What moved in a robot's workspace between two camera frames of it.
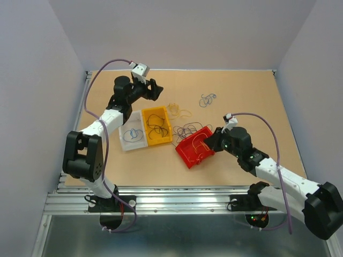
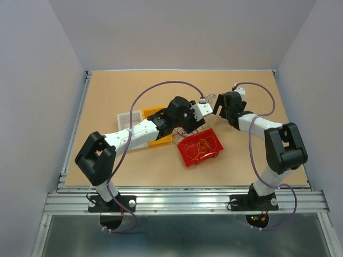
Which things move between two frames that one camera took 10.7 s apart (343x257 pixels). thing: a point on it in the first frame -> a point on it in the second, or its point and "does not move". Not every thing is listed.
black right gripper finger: (215, 142) -> (221, 101)
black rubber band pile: (188, 129) does not move
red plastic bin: (193, 150) does not move
